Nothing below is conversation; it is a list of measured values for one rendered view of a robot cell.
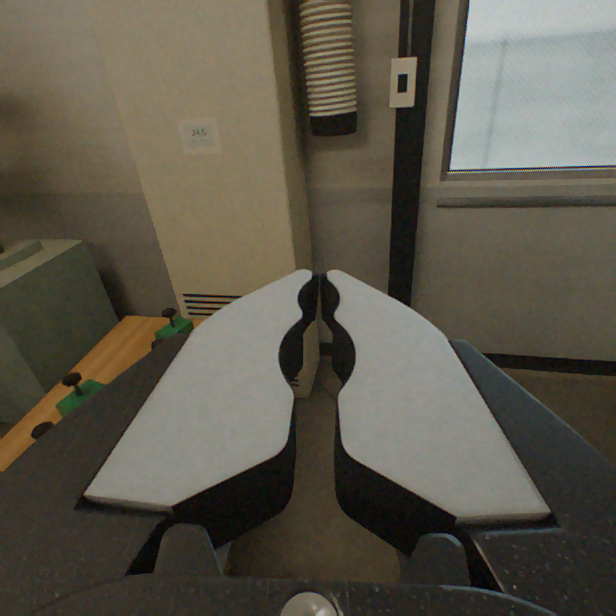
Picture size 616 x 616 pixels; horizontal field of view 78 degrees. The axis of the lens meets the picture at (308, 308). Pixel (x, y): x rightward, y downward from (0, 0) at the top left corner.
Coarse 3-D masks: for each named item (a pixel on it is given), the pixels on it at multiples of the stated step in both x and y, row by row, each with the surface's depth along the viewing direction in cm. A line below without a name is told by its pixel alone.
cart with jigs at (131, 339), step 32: (128, 320) 142; (160, 320) 140; (192, 320) 139; (96, 352) 127; (128, 352) 126; (64, 384) 99; (96, 384) 106; (32, 416) 105; (64, 416) 102; (0, 448) 96
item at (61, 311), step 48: (0, 240) 163; (48, 240) 170; (0, 288) 134; (48, 288) 152; (96, 288) 176; (0, 336) 139; (48, 336) 153; (96, 336) 177; (0, 384) 158; (48, 384) 154
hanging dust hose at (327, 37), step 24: (312, 0) 103; (336, 0) 102; (312, 24) 106; (336, 24) 105; (312, 48) 109; (336, 48) 108; (312, 72) 113; (336, 72) 111; (312, 96) 116; (336, 96) 114; (312, 120) 121; (336, 120) 117
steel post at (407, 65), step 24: (408, 0) 106; (432, 0) 106; (408, 24) 108; (432, 24) 109; (408, 48) 111; (408, 72) 114; (408, 96) 117; (408, 120) 123; (408, 144) 127; (408, 168) 131; (408, 192) 135; (408, 216) 140; (408, 240) 145; (408, 264) 150; (408, 288) 156
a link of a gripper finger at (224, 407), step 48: (288, 288) 10; (192, 336) 8; (240, 336) 8; (288, 336) 8; (192, 384) 7; (240, 384) 7; (288, 384) 7; (144, 432) 6; (192, 432) 6; (240, 432) 6; (288, 432) 6; (96, 480) 5; (144, 480) 5; (192, 480) 5; (240, 480) 6; (288, 480) 6; (240, 528) 6
